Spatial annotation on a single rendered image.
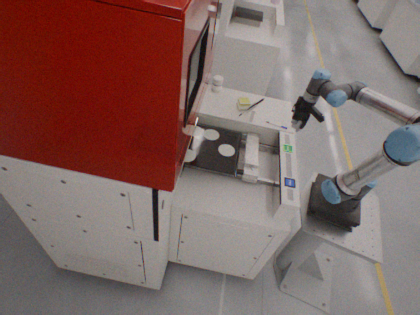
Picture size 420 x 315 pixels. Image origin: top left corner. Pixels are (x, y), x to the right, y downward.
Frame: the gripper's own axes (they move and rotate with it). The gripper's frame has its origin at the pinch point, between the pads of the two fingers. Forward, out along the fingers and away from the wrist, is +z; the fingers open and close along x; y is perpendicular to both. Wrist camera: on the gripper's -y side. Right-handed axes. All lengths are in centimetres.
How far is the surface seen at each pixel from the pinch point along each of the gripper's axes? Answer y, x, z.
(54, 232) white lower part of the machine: 113, 66, 45
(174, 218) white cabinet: 56, 46, 41
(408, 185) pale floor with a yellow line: -172, -92, 111
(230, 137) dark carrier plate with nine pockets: 34.7, -5.4, 20.9
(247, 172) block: 22.1, 20.8, 19.9
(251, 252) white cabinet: 8, 46, 61
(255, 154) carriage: 17.9, 2.1, 22.8
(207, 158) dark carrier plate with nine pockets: 45, 16, 21
